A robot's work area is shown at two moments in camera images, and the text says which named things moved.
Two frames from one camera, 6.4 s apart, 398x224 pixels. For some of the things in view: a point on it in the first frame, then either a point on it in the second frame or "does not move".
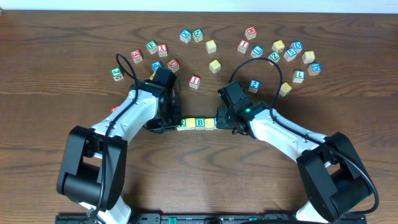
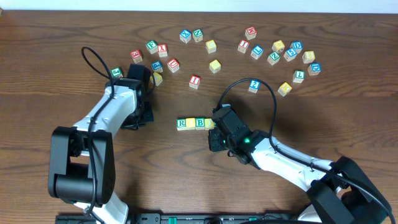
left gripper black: [175, 117] → [146, 113]
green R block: [183, 127] does not move
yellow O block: [190, 124] does not move
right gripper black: [221, 118] → [214, 140]
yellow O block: [209, 124] does not move
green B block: [199, 124] does not move
